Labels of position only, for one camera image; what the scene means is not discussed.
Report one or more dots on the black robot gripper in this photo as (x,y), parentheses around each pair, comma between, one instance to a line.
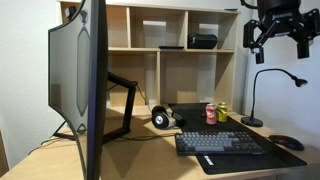
(280,18)

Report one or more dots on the grey black mechanical keyboard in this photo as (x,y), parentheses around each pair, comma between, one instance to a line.
(216,143)

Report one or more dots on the yellow green soda can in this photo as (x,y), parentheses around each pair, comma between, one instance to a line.
(222,109)

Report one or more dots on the black pouch on shelf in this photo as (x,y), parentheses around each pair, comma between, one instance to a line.
(202,41)

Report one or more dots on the black red computer mouse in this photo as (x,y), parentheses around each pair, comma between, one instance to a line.
(287,141)

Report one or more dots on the pink soda can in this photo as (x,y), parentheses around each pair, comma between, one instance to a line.
(211,114)

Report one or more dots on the wooden cubby shelf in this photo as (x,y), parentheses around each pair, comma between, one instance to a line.
(172,76)

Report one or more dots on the black desk mat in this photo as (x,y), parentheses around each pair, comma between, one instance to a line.
(274,157)

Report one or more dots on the flat black device on shelf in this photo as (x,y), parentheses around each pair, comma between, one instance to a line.
(171,47)

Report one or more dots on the black silver headphones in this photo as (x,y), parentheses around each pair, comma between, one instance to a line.
(162,120)

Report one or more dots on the black monitor stand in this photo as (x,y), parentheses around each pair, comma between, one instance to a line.
(123,106)

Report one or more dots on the black curved monitor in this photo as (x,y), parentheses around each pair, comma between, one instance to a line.
(80,46)

